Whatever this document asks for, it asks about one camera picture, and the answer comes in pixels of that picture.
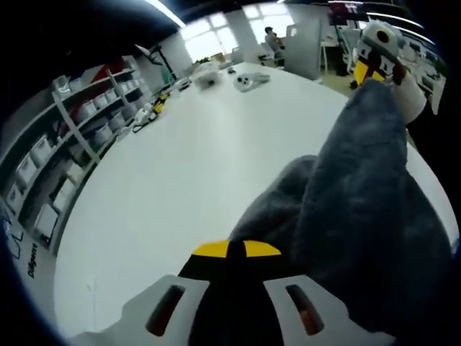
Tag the grey towel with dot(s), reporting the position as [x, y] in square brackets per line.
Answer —
[360, 180]

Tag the person's right hand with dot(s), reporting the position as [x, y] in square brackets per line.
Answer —
[399, 74]

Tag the red display screen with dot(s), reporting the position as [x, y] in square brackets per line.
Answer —
[345, 7]

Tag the white controller device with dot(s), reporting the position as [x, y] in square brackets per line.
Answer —
[248, 81]

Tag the cardboard box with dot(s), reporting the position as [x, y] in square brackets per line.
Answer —
[217, 57]

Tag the idle yellow white gripper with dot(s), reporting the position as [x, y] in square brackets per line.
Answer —
[155, 108]

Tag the grey metal shelving rack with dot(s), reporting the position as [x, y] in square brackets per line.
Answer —
[72, 122]

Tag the group of white storage boxes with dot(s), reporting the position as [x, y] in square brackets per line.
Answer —
[86, 110]

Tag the white linear ceiling light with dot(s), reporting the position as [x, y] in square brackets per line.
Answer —
[169, 12]

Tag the clear plastic container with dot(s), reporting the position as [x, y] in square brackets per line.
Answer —
[61, 84]

